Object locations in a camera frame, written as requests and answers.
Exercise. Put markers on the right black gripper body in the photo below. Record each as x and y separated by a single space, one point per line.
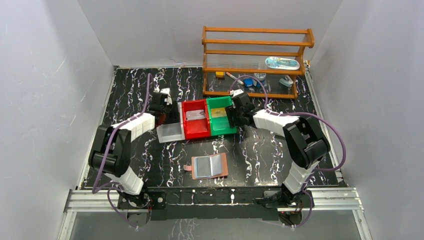
239 120

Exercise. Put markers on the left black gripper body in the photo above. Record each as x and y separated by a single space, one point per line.
161 117

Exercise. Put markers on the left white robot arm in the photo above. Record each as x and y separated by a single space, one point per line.
111 150

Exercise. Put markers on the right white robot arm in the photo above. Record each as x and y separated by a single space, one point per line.
303 135

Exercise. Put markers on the gold yellow card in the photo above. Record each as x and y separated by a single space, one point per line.
218 112

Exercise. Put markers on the white silver card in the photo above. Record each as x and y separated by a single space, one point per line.
193 115

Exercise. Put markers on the green plastic bin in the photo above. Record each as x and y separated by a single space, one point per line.
219 126

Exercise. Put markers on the white plastic bin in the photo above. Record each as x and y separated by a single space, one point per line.
172 132

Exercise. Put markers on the red plastic bin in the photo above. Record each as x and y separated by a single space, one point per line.
196 129

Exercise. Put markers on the blue small block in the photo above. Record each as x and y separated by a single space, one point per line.
248 82

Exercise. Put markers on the red white marker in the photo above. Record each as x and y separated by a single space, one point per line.
234 78

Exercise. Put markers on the yellow small block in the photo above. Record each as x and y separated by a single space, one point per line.
220 74

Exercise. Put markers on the wooden shelf rack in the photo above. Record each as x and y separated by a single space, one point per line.
242 52

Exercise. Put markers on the grey stapler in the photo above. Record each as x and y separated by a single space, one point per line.
286 81

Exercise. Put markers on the clear blister package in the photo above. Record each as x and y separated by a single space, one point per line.
281 63

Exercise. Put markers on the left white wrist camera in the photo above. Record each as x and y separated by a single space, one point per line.
165 91

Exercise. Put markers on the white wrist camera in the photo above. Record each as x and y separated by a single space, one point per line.
165 91
236 92

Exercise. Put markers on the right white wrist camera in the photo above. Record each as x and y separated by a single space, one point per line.
236 92

